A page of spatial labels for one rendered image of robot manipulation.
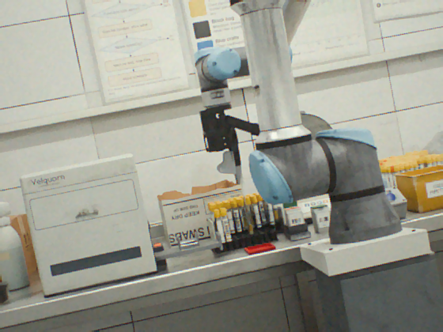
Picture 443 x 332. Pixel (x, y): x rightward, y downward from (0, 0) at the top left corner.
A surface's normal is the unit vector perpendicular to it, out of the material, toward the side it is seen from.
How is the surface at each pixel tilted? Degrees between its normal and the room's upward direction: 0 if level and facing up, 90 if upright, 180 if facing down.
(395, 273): 90
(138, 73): 93
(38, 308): 90
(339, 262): 90
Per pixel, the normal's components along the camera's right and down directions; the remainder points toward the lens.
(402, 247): 0.14, 0.03
